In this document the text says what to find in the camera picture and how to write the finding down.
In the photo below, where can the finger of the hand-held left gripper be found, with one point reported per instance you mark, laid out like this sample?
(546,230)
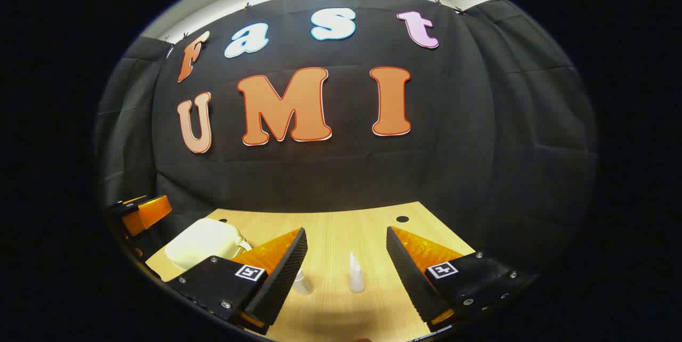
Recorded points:
(146,211)

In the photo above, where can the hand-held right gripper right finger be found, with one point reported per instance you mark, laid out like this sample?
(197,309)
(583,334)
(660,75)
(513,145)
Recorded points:
(410,278)

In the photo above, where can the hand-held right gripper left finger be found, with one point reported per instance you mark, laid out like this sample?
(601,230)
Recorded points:
(282,283)

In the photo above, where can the white pump bottle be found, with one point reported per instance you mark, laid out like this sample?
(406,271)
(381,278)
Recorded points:
(303,284)

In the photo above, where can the white squeeze tube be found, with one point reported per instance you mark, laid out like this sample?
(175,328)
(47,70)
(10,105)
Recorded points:
(356,278)

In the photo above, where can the pale yellow small suitcase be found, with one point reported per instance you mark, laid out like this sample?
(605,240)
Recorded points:
(202,243)

